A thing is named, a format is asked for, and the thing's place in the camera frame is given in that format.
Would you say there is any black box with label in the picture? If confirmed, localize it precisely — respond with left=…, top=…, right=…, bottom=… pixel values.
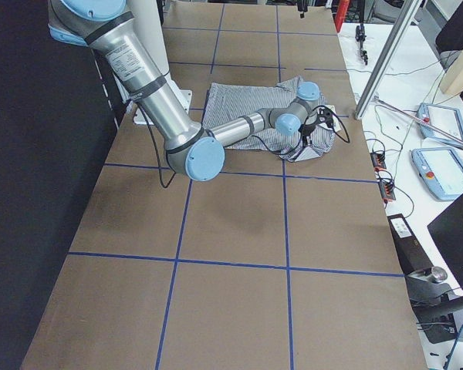
left=387, top=214, right=433, bottom=275

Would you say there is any blue teach pendant lower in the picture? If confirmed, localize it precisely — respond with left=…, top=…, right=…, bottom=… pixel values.
left=411, top=146, right=463, bottom=201

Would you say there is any navy white striped polo shirt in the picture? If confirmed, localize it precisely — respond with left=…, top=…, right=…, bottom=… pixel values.
left=202, top=76, right=337, bottom=163

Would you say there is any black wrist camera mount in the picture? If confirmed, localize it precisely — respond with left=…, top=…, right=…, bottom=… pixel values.
left=315, top=106, right=334, bottom=130

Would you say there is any metal rod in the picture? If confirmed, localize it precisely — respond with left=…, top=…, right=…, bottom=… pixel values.
left=373, top=97, right=463, bottom=147

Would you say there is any aluminium frame post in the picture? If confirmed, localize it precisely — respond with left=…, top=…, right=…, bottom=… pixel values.
left=354, top=0, right=421, bottom=119

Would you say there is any blue teach pendant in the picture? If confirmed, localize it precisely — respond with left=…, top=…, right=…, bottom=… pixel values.
left=411, top=146, right=463, bottom=201
left=417, top=103, right=463, bottom=147

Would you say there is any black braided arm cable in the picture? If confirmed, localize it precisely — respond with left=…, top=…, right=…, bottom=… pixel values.
left=250, top=106, right=351, bottom=155

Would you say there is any black clamp stand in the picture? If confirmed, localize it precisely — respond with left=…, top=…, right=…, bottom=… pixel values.
left=355, top=0, right=368, bottom=66

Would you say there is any blue teach pendant upper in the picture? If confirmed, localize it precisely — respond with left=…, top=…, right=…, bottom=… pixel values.
left=417, top=103, right=463, bottom=147

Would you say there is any black power strip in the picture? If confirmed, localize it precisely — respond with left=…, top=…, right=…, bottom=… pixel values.
left=370, top=151, right=396, bottom=204

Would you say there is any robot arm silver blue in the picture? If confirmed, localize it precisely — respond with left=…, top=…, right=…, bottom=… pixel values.
left=48, top=0, right=320, bottom=181

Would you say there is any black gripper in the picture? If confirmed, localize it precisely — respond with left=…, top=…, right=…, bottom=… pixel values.
left=300, top=115, right=320, bottom=143

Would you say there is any black monitor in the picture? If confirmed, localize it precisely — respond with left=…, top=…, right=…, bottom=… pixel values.
left=428, top=194, right=463, bottom=271

